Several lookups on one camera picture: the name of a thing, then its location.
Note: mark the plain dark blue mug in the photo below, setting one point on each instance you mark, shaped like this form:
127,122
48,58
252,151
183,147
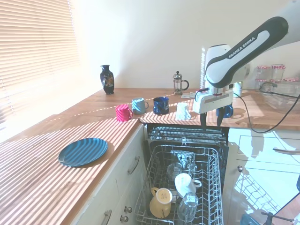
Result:
227,112

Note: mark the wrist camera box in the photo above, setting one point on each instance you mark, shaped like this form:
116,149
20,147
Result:
230,86

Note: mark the pink mug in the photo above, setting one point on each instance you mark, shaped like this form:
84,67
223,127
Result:
122,113

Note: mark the black dishwasher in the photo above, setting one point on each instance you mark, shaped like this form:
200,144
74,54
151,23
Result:
225,164

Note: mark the white cabinet with drawers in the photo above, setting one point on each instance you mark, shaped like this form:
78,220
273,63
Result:
257,164
112,187

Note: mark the yellow mug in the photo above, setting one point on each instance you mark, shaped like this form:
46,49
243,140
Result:
157,206

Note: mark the plain white mug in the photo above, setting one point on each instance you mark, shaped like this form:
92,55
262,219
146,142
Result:
185,185

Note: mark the printed paper leaflet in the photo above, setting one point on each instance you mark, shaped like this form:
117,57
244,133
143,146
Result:
187,95

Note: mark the clear lidded plastic container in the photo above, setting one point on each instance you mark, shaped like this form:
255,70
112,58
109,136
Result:
281,96

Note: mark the light blue mug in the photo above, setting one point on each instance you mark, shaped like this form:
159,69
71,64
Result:
138,106

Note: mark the glass jar red checked lid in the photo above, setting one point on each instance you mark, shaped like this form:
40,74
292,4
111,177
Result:
278,71
259,84
262,71
291,79

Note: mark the round metal cabinet knob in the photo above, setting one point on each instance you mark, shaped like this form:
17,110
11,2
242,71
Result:
124,218
127,209
239,168

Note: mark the white patterned mug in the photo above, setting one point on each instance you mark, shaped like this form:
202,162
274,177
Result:
182,111

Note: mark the small clear glass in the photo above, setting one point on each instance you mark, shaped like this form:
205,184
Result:
173,169

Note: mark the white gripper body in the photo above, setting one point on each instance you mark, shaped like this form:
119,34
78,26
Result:
213,101

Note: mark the dark blue floral vase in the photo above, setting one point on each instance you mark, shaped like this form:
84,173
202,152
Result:
107,80

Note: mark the white and green drink can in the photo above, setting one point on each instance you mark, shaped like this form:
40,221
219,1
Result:
238,89

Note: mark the tall clear drinking glass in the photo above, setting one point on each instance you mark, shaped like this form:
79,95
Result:
187,208

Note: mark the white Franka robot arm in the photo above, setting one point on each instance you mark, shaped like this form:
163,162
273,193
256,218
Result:
246,51

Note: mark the glass French press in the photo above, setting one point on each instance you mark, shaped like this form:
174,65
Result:
178,85

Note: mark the dark blue enamel mug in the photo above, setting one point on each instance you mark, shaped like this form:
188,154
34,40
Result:
160,105

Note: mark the blue plate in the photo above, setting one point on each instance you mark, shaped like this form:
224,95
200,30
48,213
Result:
82,152

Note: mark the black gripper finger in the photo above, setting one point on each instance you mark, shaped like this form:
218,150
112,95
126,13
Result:
219,118
203,120

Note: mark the cream venetian blind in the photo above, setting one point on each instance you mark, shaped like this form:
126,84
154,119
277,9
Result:
35,47

